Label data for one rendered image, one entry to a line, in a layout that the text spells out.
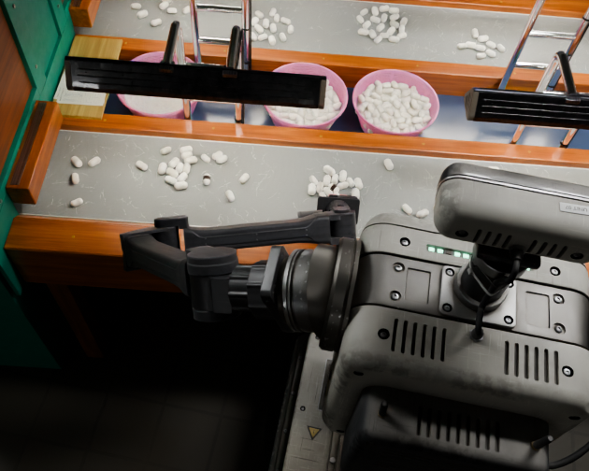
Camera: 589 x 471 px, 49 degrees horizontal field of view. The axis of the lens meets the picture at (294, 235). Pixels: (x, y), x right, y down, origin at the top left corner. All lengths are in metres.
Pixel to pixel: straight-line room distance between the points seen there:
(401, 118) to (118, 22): 0.98
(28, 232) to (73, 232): 0.11
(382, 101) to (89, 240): 0.99
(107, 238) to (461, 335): 1.10
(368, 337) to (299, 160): 1.11
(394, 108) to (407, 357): 1.35
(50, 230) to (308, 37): 1.05
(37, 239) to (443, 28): 1.48
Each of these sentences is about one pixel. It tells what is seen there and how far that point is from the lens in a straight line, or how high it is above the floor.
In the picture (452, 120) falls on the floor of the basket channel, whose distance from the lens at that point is 2.18.
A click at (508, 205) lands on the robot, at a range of 0.75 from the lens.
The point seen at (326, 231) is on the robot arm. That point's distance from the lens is 1.39.
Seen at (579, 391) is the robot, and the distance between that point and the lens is 0.89.
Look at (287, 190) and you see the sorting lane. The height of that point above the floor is 0.74.
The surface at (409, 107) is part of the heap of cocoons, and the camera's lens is 2.11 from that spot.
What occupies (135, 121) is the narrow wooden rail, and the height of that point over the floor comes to 0.77.
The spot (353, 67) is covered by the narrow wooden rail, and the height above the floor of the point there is 0.76.
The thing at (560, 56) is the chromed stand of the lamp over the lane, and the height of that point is 1.12.
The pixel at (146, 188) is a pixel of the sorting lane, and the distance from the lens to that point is 1.84.
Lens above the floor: 2.21
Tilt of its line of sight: 58 degrees down
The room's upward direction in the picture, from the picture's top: 6 degrees clockwise
